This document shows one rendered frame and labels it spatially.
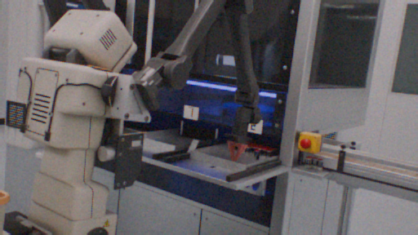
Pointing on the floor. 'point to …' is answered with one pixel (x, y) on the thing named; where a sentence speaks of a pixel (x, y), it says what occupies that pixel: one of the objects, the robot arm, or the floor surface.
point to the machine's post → (295, 114)
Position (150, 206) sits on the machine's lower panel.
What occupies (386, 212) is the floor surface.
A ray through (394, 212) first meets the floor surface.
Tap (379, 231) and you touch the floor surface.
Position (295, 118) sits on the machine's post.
